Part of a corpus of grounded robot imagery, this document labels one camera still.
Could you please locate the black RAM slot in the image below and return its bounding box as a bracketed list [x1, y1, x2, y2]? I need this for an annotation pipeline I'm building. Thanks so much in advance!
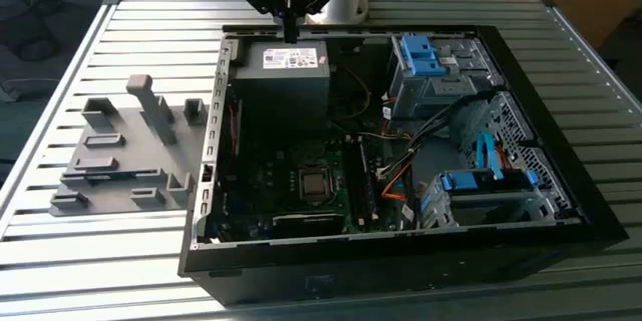
[350, 135, 366, 225]

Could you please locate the blue drive bay latch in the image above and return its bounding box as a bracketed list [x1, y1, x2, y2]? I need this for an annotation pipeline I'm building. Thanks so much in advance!
[399, 35, 447, 77]

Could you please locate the grey power supply unit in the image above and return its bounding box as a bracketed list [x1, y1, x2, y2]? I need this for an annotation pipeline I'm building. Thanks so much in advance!
[231, 41, 332, 138]

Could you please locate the grey metal drive cage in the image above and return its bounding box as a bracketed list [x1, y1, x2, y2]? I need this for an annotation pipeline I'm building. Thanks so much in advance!
[388, 35, 503, 121]

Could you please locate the grey parts rack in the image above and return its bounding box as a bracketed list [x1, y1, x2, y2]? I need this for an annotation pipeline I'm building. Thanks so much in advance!
[48, 74, 211, 219]

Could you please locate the green motherboard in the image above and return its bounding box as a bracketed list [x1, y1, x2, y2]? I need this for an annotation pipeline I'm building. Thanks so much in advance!
[220, 135, 418, 241]

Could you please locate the silver CPU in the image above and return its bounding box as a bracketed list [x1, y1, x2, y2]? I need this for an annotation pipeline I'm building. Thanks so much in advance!
[302, 173, 331, 195]

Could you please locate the metal socket cover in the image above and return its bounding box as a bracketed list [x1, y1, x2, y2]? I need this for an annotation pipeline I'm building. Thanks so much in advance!
[296, 165, 336, 204]

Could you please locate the grey floor stand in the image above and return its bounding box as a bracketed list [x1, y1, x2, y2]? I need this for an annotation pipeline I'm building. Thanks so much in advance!
[0, 72, 23, 103]

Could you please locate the hard disk in blue carrier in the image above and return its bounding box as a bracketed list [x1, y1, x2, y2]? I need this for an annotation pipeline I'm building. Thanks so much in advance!
[440, 169, 539, 191]

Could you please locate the black graphics card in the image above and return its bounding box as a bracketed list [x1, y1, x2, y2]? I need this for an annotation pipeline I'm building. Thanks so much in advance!
[272, 210, 347, 240]

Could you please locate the grey metal disk bay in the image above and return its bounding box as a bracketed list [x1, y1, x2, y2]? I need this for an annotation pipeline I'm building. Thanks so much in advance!
[416, 169, 559, 230]

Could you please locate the black PC case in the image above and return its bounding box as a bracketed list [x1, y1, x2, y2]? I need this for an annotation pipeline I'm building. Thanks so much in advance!
[177, 23, 631, 307]

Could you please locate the thin orange wire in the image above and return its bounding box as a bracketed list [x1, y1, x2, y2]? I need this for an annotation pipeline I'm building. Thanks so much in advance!
[328, 66, 374, 123]

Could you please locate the yellow black wire bundle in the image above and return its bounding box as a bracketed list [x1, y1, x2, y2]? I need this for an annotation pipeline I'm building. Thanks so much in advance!
[358, 129, 418, 142]

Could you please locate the black flat wire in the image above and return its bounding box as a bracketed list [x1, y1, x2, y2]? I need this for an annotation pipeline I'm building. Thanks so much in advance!
[400, 91, 486, 156]

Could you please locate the black wire bin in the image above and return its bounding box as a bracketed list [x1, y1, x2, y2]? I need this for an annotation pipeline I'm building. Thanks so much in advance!
[0, 0, 67, 62]

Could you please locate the orange red wire bundle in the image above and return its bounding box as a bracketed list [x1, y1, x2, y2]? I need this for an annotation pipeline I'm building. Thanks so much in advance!
[382, 159, 418, 201]

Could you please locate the blue flat wire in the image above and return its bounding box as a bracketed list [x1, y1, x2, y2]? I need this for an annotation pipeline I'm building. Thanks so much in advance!
[475, 131, 506, 183]

